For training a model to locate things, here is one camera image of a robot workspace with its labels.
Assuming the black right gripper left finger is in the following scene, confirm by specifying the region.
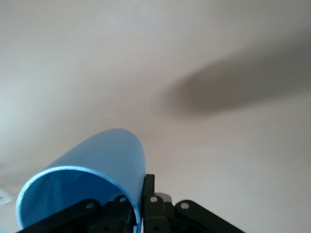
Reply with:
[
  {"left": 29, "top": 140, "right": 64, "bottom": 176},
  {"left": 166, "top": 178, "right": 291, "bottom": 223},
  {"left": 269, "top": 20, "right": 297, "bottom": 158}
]
[{"left": 16, "top": 194, "right": 134, "bottom": 233}]

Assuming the blue plastic cup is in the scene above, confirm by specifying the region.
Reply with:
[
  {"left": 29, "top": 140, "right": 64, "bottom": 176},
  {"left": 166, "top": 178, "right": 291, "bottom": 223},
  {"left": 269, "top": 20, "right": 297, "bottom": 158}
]
[{"left": 15, "top": 128, "right": 148, "bottom": 233}]

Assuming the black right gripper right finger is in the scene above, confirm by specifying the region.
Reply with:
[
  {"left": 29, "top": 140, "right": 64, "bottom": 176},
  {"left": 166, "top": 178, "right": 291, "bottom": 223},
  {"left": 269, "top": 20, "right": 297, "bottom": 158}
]
[{"left": 141, "top": 173, "right": 246, "bottom": 233}]

